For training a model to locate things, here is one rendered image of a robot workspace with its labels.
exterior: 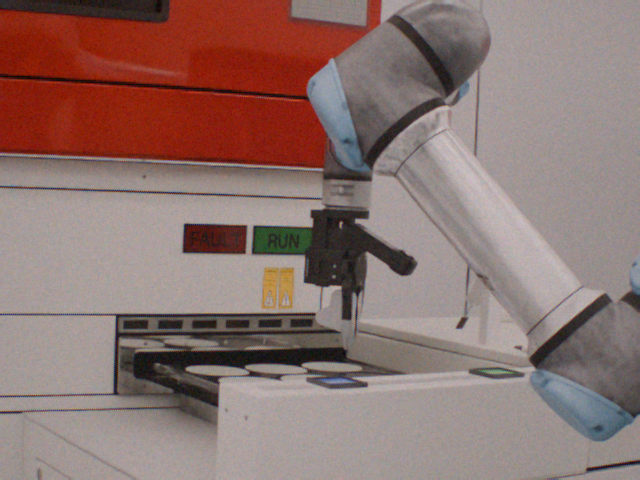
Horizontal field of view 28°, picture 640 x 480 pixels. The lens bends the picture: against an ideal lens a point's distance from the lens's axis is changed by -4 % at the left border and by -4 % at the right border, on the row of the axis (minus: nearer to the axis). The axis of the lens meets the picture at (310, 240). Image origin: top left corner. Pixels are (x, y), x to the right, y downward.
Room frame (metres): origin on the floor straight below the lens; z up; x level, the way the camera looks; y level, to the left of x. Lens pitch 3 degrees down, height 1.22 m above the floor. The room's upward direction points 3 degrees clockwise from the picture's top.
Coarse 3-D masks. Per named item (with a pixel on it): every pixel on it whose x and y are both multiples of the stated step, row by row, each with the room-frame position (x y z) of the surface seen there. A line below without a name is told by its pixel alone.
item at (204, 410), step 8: (184, 400) 2.11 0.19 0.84; (192, 400) 2.09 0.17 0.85; (200, 400) 2.07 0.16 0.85; (208, 400) 2.07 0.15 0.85; (184, 408) 2.11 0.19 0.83; (192, 408) 2.09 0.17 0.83; (200, 408) 2.06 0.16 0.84; (208, 408) 2.04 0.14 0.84; (216, 408) 2.02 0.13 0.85; (200, 416) 2.06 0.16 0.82; (208, 416) 2.04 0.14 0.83; (216, 416) 2.02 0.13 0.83; (216, 424) 2.02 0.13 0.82
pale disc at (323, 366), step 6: (306, 366) 2.17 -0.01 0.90; (312, 366) 2.18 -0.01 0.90; (318, 366) 2.18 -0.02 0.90; (324, 366) 2.18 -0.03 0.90; (330, 366) 2.19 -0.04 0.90; (336, 366) 2.19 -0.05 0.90; (342, 366) 2.20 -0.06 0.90; (348, 366) 2.20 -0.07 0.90; (354, 366) 2.20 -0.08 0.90; (360, 366) 2.20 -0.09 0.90
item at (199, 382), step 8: (160, 368) 2.06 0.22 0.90; (168, 368) 2.04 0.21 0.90; (176, 376) 2.01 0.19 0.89; (184, 376) 1.99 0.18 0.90; (192, 376) 1.98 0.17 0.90; (192, 384) 1.97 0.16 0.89; (200, 384) 1.95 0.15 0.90; (208, 384) 1.93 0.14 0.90; (216, 384) 1.92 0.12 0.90; (216, 392) 1.91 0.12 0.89
